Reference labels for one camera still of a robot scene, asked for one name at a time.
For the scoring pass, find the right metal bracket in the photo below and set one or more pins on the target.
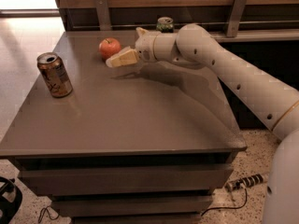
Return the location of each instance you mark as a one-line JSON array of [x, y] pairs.
[[234, 18]]

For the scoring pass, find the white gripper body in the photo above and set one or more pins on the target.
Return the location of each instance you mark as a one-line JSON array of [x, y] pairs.
[[145, 48]]

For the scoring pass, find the red apple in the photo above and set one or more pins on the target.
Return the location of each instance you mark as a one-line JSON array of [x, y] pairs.
[[108, 47]]

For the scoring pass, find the metal bracket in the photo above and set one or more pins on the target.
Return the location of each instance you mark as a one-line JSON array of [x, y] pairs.
[[103, 15], [234, 18]]

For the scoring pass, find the white power strip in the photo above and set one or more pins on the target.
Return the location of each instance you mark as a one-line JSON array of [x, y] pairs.
[[246, 182]]

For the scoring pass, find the left metal bracket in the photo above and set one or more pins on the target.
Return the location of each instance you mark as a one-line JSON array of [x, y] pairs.
[[103, 15]]

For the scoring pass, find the black chair base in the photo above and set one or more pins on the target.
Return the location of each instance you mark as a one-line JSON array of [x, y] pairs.
[[10, 199]]

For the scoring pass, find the grey drawer cabinet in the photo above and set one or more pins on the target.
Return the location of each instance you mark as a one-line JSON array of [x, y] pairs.
[[142, 144]]

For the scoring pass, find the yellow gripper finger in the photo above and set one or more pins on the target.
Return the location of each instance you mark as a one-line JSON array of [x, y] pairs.
[[126, 56]]

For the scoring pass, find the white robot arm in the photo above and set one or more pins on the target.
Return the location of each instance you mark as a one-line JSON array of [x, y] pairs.
[[273, 102]]

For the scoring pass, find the brown gold soda can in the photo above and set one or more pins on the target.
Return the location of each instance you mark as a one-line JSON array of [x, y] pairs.
[[51, 68]]

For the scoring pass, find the green soda can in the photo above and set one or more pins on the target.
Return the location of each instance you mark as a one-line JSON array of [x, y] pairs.
[[165, 25]]

